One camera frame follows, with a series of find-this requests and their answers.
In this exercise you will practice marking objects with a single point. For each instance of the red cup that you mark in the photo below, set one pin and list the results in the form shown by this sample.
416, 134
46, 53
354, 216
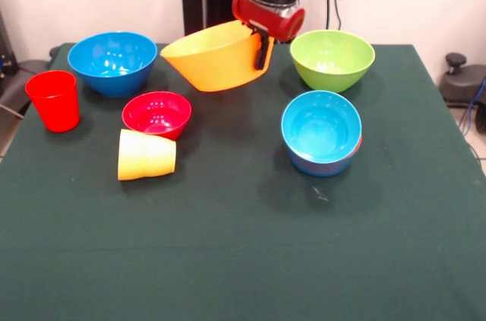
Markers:
53, 108

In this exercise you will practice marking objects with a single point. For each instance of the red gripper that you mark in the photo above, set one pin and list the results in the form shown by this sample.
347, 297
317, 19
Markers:
277, 21

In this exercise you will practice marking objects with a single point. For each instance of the yellow cup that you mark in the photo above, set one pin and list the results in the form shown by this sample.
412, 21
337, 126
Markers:
131, 156

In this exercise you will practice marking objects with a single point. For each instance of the dark green tablecloth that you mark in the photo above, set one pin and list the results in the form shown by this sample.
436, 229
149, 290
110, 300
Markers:
243, 252

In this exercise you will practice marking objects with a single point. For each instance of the small light blue bowl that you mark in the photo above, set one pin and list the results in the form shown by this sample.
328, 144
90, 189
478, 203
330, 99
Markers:
319, 127

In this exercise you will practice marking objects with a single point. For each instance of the large green bowl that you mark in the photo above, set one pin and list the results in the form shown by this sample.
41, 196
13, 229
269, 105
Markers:
330, 74

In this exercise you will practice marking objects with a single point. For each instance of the orange-yellow cup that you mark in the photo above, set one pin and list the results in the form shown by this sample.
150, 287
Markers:
163, 158

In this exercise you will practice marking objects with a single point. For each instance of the large blue bowl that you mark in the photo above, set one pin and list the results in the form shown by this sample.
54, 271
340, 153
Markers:
110, 70

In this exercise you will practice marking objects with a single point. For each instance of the small magenta bowl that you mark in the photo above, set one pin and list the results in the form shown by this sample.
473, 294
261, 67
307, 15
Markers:
155, 116

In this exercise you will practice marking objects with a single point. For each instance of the large orange-yellow bowl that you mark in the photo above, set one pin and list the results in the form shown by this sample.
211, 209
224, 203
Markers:
216, 63

